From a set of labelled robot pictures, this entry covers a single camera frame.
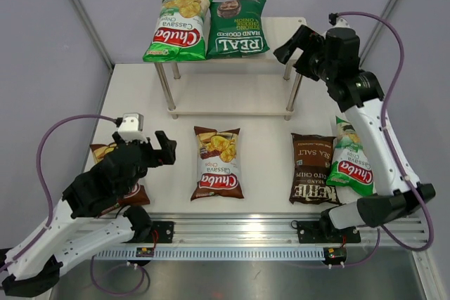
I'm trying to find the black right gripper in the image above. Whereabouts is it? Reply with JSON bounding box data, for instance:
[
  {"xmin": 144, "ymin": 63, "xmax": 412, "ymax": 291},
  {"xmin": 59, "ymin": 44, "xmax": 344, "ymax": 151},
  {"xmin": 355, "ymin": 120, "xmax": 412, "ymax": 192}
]
[{"xmin": 274, "ymin": 25, "xmax": 335, "ymax": 84}]

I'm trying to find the green REAL chips bag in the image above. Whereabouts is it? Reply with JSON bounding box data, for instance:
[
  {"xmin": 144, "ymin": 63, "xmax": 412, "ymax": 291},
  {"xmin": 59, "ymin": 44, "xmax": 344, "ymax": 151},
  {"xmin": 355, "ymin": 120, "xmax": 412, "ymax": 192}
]
[{"xmin": 206, "ymin": 0, "xmax": 269, "ymax": 59}]

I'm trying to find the green Chuba cassava chips bag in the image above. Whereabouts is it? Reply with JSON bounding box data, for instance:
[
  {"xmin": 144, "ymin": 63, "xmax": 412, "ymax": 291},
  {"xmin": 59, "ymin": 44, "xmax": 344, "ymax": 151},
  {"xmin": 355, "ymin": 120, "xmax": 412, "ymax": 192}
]
[{"xmin": 143, "ymin": 0, "xmax": 213, "ymax": 63}]

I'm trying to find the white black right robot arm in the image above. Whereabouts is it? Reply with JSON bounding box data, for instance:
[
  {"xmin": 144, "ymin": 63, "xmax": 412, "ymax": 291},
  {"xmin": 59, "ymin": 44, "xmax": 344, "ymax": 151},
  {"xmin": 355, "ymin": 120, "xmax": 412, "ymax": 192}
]
[{"xmin": 274, "ymin": 25, "xmax": 436, "ymax": 241}]

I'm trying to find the two-tier beige wooden shelf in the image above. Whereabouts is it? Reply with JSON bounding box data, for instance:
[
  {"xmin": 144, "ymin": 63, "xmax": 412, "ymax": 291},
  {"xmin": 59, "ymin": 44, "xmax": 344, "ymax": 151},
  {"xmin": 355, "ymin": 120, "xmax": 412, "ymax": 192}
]
[{"xmin": 149, "ymin": 16, "xmax": 314, "ymax": 121}]

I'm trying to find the brown Chuba barbeque bag centre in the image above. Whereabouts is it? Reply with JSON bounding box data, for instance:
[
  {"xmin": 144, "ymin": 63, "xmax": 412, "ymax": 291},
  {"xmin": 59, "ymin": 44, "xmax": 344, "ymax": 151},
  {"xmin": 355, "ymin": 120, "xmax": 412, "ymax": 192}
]
[{"xmin": 191, "ymin": 126, "xmax": 244, "ymax": 201}]

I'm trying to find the brown Kettle sea salt bag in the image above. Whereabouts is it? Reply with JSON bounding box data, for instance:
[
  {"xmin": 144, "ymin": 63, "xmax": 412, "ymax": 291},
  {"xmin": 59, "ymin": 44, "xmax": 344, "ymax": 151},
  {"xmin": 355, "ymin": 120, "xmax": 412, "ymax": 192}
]
[{"xmin": 289, "ymin": 133, "xmax": 340, "ymax": 205}]

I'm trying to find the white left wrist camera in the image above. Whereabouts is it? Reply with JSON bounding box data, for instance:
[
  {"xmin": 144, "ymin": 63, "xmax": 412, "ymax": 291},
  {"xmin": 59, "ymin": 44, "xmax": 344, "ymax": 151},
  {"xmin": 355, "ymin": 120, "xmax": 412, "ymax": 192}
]
[{"xmin": 116, "ymin": 112, "xmax": 147, "ymax": 143}]

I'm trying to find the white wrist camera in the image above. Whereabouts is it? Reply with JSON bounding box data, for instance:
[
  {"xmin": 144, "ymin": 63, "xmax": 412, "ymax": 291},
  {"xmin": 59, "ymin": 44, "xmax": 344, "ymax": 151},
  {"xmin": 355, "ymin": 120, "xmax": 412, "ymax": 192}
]
[
  {"xmin": 328, "ymin": 13, "xmax": 350, "ymax": 30},
  {"xmin": 116, "ymin": 112, "xmax": 147, "ymax": 143}
]

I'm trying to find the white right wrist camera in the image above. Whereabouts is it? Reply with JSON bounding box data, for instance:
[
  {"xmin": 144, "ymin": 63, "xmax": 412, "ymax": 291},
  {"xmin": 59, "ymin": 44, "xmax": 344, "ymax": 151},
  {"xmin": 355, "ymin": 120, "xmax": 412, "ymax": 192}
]
[{"xmin": 328, "ymin": 13, "xmax": 350, "ymax": 30}]

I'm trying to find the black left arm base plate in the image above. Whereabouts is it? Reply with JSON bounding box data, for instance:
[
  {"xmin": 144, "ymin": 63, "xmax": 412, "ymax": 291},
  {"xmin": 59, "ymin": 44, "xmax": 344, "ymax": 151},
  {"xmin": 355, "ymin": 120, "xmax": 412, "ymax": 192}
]
[{"xmin": 128, "ymin": 221, "xmax": 175, "ymax": 244}]

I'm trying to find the aluminium mounting rail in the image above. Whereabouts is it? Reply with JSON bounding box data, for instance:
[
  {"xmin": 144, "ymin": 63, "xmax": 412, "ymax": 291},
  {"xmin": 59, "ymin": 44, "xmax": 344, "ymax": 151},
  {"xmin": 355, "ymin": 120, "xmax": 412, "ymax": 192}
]
[{"xmin": 45, "ymin": 190, "xmax": 430, "ymax": 248}]

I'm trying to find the white slotted cable duct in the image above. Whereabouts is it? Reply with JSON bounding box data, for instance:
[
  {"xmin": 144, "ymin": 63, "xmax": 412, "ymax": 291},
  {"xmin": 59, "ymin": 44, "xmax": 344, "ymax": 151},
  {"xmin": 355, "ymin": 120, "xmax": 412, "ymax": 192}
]
[{"xmin": 96, "ymin": 246, "xmax": 325, "ymax": 261}]

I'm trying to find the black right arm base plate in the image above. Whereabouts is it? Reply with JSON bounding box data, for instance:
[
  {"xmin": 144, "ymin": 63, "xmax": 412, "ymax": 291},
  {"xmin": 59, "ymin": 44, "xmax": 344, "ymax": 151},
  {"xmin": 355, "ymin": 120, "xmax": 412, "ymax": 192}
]
[{"xmin": 290, "ymin": 220, "xmax": 361, "ymax": 244}]

